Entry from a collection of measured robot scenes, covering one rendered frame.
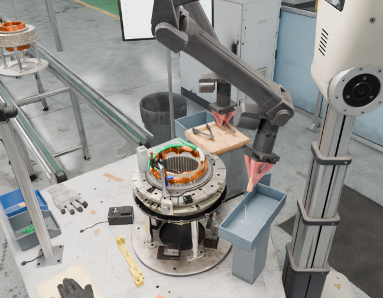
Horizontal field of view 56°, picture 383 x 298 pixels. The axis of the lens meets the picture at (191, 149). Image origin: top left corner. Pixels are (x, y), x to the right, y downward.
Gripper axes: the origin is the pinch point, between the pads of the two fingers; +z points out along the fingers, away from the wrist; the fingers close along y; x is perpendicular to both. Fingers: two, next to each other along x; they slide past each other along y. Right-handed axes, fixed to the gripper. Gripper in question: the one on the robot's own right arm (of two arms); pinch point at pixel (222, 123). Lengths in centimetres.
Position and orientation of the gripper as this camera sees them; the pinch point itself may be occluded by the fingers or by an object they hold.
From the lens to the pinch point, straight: 151.9
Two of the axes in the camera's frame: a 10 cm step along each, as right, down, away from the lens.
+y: -8.4, 3.1, -4.4
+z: 0.2, 8.3, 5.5
